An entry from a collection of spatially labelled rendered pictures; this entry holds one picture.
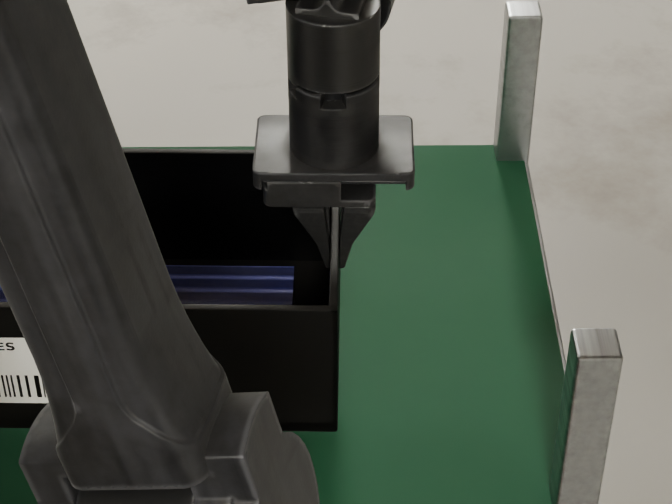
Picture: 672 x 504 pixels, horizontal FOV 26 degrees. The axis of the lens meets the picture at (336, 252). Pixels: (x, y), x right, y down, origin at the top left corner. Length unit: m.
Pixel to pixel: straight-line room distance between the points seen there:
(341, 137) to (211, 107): 2.24
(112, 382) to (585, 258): 2.23
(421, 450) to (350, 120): 0.28
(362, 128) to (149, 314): 0.37
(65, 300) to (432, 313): 0.66
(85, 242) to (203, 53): 2.80
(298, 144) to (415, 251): 0.34
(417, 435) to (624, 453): 1.34
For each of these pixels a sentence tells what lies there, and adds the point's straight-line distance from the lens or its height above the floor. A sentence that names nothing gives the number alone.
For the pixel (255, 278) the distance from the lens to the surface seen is 1.04.
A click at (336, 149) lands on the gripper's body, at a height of 1.21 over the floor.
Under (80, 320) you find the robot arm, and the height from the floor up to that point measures 1.37.
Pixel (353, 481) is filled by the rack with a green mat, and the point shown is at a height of 0.95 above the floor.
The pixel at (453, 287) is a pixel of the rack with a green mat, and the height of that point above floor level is 0.95.
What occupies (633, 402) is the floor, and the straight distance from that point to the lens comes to 2.48.
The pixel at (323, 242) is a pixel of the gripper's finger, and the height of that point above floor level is 1.12.
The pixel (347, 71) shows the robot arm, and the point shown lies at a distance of 0.87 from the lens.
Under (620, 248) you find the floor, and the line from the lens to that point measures 2.79.
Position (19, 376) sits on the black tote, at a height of 1.06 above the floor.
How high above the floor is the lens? 1.73
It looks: 39 degrees down
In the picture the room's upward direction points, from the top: straight up
